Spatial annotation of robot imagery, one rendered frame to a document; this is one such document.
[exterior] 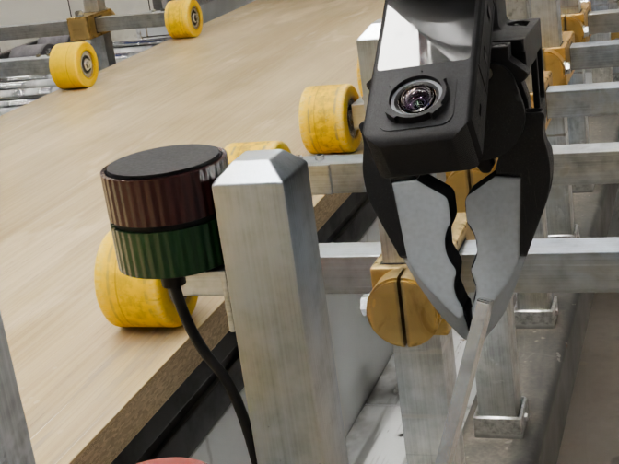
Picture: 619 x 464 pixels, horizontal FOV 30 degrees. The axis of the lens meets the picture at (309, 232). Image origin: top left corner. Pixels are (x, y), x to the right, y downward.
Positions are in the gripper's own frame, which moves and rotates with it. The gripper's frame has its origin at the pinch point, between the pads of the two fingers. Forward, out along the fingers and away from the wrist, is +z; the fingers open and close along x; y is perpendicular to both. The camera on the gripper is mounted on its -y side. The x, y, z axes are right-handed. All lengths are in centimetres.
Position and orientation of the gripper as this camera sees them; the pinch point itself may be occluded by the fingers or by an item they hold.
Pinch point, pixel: (470, 321)
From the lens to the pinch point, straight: 58.8
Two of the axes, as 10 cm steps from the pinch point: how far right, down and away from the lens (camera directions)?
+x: -9.4, 0.2, 3.3
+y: 3.1, -3.4, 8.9
